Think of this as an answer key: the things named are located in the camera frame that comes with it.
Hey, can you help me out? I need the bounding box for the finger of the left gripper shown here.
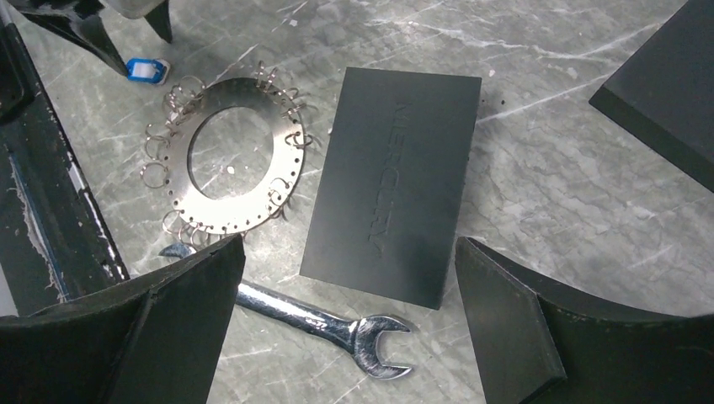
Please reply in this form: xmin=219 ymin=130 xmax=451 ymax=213
xmin=8 ymin=0 xmax=129 ymax=77
xmin=144 ymin=0 xmax=173 ymax=44

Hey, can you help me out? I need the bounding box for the black rectangular pad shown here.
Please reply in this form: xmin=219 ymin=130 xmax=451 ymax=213
xmin=300 ymin=66 xmax=482 ymax=310

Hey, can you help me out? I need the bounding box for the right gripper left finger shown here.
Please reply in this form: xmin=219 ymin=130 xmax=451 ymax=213
xmin=1 ymin=235 xmax=246 ymax=403

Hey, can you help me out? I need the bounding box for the bunch of steel keyrings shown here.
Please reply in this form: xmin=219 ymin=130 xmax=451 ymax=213
xmin=140 ymin=63 xmax=312 ymax=248

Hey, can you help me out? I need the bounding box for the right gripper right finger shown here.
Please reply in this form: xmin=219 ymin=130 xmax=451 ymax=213
xmin=455 ymin=237 xmax=713 ymax=403

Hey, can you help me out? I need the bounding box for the numbered metal ring disc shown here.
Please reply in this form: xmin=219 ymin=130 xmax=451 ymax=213
xmin=161 ymin=77 xmax=309 ymax=236

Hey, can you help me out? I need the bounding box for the silver combination wrench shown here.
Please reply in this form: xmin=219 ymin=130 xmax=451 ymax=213
xmin=158 ymin=242 xmax=416 ymax=381

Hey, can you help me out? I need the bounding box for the black box with label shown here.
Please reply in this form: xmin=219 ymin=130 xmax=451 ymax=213
xmin=589 ymin=0 xmax=713 ymax=189

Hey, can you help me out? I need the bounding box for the blue key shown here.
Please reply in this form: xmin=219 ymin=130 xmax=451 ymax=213
xmin=126 ymin=58 xmax=171 ymax=85

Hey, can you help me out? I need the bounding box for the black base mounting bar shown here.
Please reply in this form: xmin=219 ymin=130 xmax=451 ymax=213
xmin=1 ymin=16 xmax=130 ymax=316

